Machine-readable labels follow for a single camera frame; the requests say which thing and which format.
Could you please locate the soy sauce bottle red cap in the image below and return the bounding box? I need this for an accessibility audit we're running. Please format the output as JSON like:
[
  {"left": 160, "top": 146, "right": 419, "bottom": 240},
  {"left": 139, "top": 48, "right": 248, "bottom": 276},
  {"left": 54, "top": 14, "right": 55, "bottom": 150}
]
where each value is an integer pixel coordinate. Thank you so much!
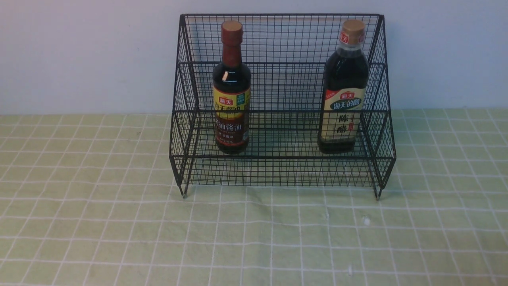
[{"left": 212, "top": 20, "right": 252, "bottom": 155}]

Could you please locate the vinegar bottle tan cap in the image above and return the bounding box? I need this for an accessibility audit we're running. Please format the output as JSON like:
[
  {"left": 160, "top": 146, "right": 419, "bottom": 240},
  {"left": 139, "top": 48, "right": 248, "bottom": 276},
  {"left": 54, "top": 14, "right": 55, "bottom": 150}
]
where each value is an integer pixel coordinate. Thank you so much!
[{"left": 317, "top": 19, "right": 369, "bottom": 154}]

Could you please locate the green checkered tablecloth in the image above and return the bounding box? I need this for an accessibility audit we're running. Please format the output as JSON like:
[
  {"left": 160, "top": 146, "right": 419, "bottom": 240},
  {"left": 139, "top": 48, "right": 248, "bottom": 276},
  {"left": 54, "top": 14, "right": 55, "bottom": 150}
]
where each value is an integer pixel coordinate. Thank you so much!
[{"left": 0, "top": 109, "right": 507, "bottom": 286}]

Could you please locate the black wire mesh rack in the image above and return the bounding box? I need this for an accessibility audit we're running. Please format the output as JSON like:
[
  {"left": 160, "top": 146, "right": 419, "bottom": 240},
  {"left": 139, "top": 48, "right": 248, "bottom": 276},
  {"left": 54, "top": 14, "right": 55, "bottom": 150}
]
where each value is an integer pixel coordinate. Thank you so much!
[{"left": 169, "top": 13, "right": 396, "bottom": 199}]

